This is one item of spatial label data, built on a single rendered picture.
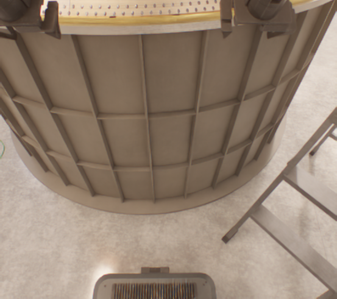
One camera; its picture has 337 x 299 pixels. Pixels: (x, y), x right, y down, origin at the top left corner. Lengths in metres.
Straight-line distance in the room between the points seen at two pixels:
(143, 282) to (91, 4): 1.06
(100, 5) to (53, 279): 1.34
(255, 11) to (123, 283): 1.11
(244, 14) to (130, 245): 1.33
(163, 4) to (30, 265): 1.45
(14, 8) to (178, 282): 1.11
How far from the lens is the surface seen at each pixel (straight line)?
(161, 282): 1.24
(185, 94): 0.93
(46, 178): 1.85
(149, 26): 0.71
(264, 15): 0.50
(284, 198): 1.80
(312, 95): 2.58
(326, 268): 1.38
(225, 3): 0.53
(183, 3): 0.74
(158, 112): 0.97
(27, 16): 0.54
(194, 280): 1.25
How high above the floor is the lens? 1.49
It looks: 50 degrees down
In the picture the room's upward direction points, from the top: 1 degrees clockwise
